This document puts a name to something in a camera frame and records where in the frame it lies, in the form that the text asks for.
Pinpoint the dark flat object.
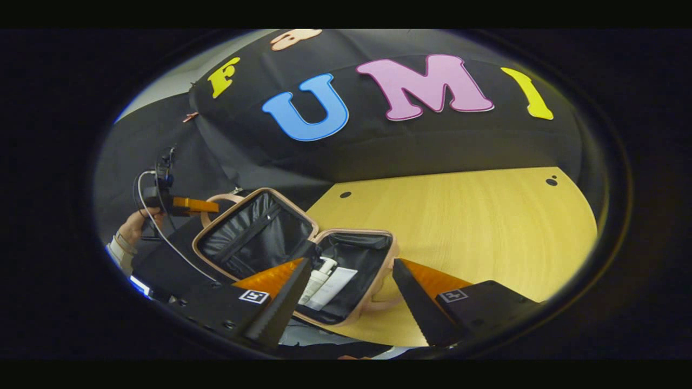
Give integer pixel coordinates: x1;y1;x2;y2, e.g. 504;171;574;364
131;215;223;303

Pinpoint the white cable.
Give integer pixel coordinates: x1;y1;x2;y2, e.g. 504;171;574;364
136;170;219;284

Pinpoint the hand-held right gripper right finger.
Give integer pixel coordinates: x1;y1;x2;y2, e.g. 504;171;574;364
392;258;543;347

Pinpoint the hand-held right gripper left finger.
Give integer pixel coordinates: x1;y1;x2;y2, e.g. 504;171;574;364
159;257;314;351

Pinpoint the pink suitcase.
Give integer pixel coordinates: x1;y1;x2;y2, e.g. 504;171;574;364
192;186;404;328

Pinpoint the white pump bottle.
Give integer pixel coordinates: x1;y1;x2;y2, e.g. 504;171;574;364
298;257;339;306

